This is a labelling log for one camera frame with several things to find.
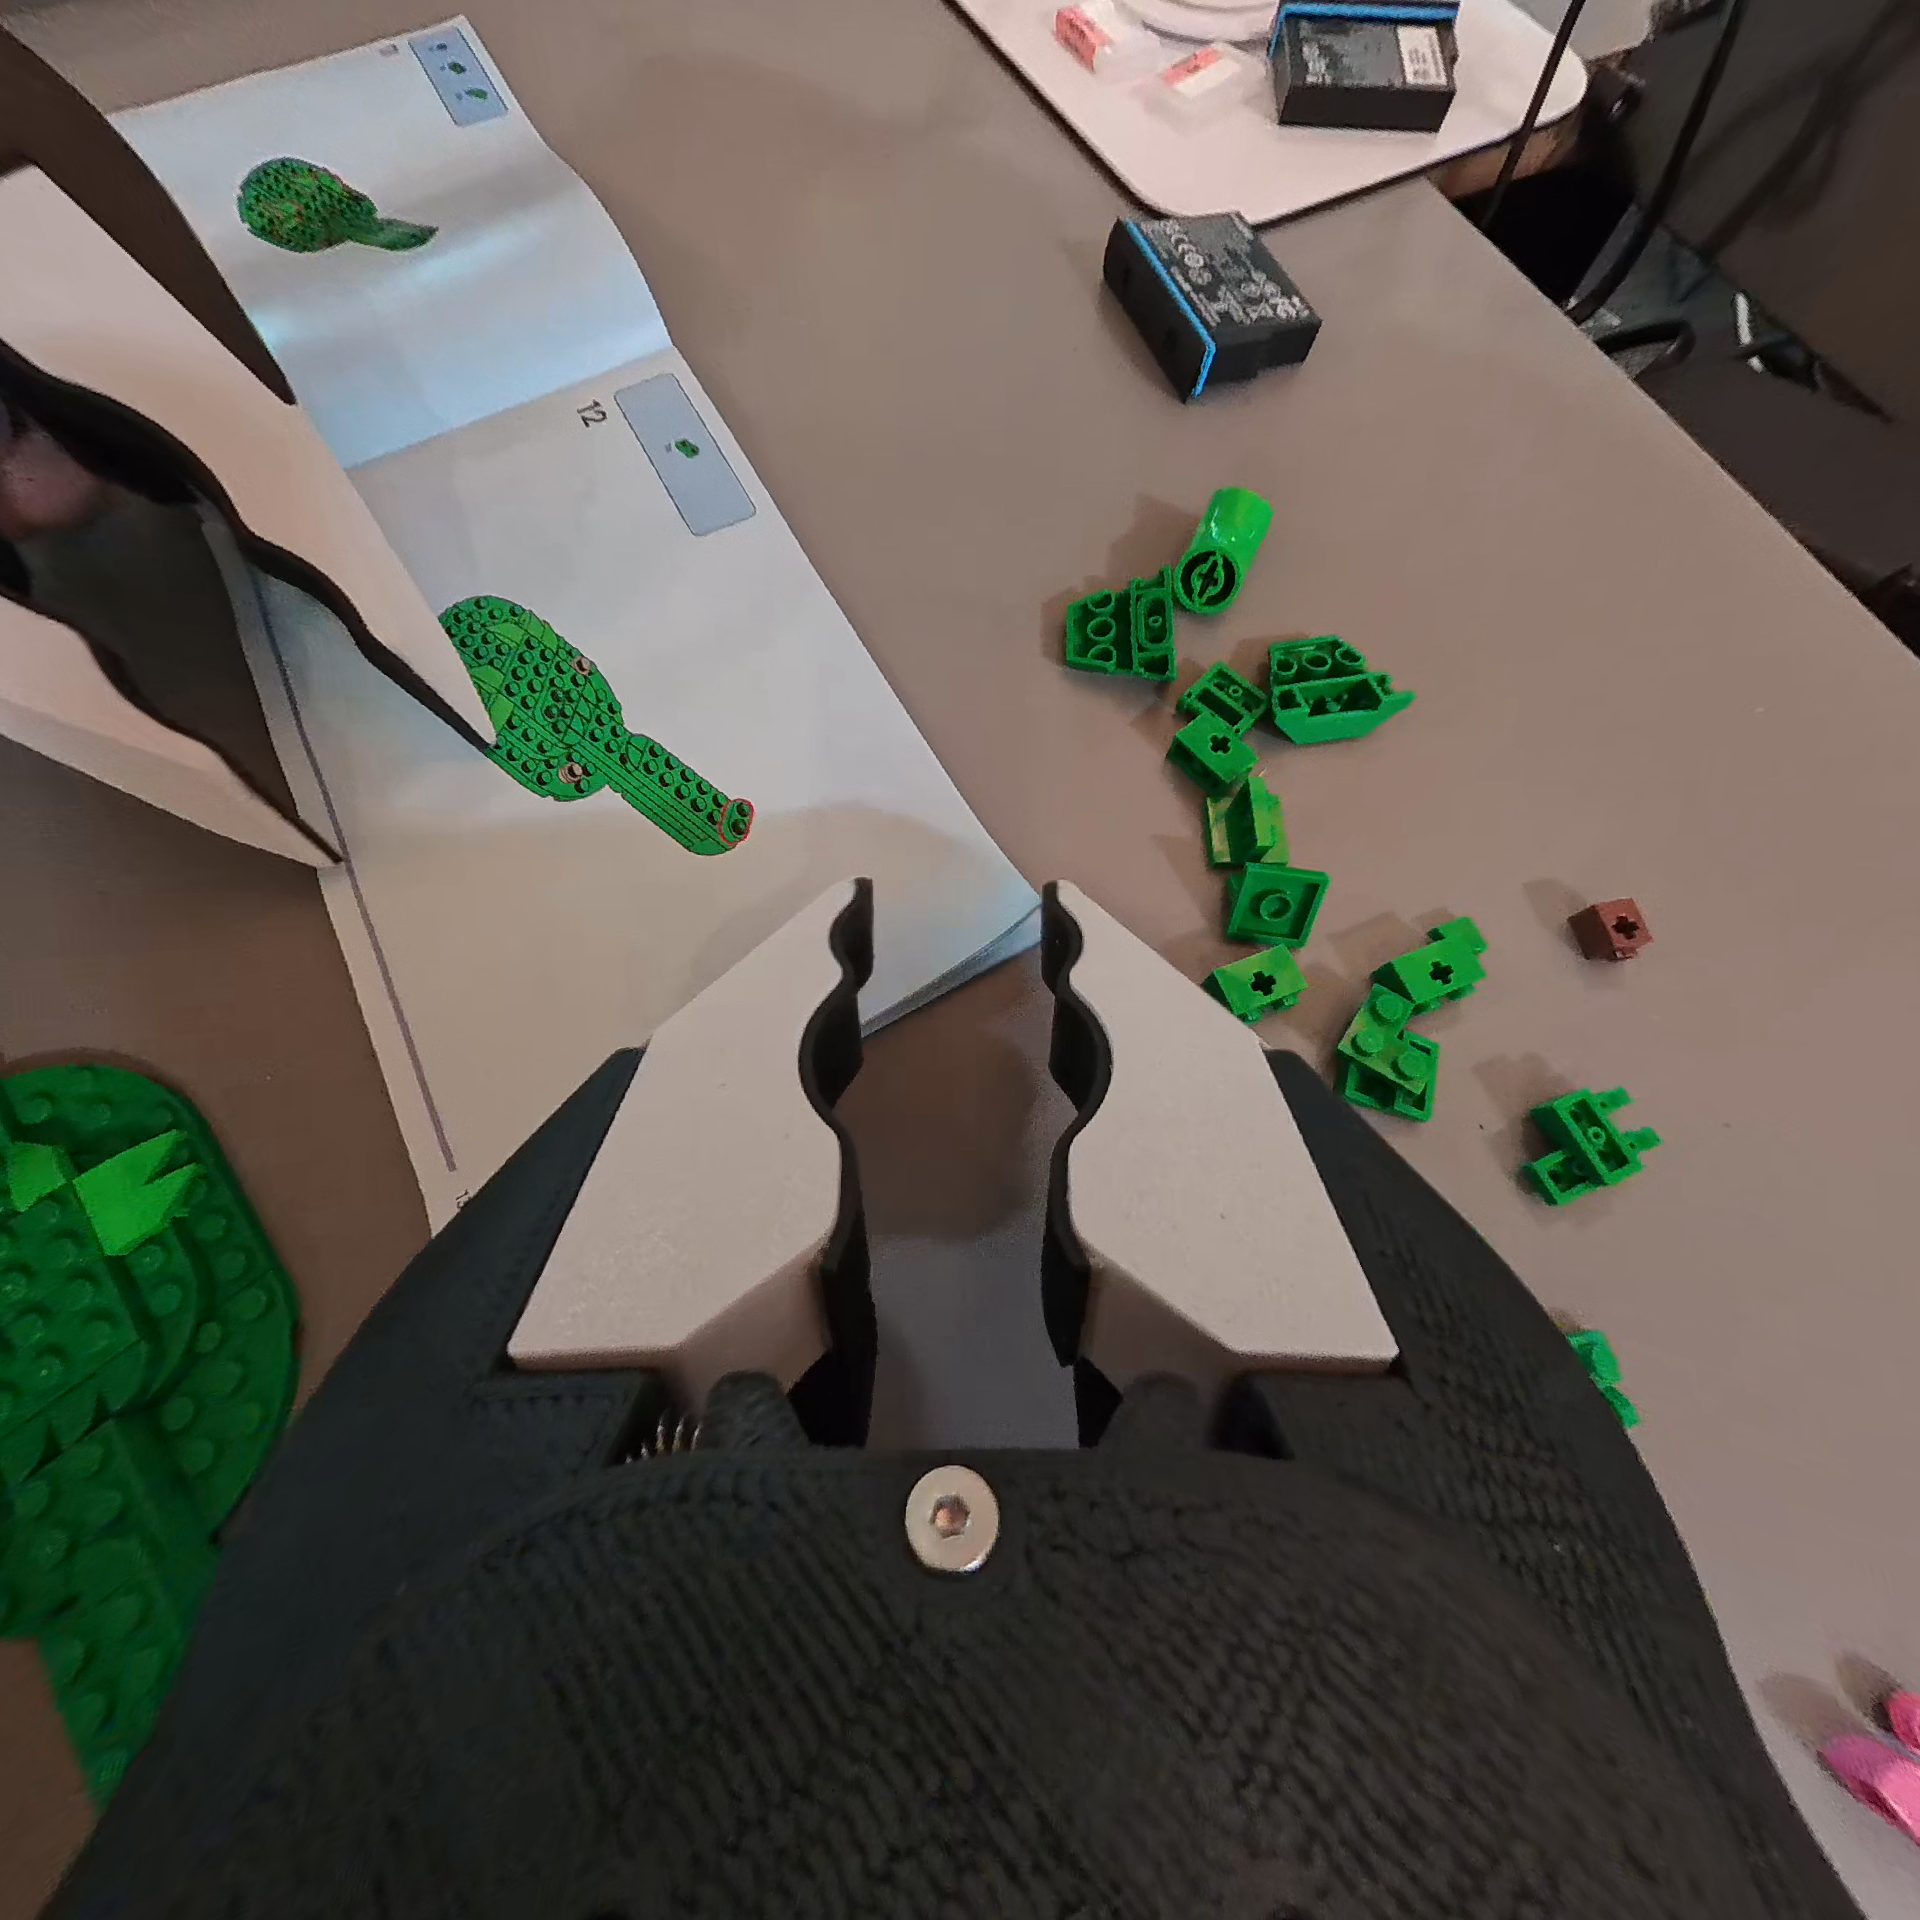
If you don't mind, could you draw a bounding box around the dark brown box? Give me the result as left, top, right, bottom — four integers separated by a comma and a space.
1591, 0, 1920, 664

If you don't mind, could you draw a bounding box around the grey desk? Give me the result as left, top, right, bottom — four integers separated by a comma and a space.
0, 0, 1920, 1920

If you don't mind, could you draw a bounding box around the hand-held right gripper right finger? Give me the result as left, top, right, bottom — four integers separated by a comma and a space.
1038, 880, 1402, 1449

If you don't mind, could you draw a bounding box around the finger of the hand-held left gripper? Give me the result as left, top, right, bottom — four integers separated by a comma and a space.
0, 162, 502, 754
0, 573, 351, 874

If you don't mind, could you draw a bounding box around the cluster of small green bricks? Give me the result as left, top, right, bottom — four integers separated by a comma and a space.
1064, 483, 1665, 1427

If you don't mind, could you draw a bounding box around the green brick leaf build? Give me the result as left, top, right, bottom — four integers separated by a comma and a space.
0, 1049, 303, 1801

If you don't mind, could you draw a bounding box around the white instruction booklet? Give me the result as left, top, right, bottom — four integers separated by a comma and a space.
105, 17, 1046, 1226

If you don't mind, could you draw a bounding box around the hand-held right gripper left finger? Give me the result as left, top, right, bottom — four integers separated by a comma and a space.
507, 877, 880, 1449

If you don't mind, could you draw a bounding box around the black box blue edge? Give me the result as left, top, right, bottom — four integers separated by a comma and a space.
1102, 211, 1326, 405

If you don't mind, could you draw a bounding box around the magenta small brick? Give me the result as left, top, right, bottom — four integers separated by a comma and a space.
1818, 1688, 1920, 1847

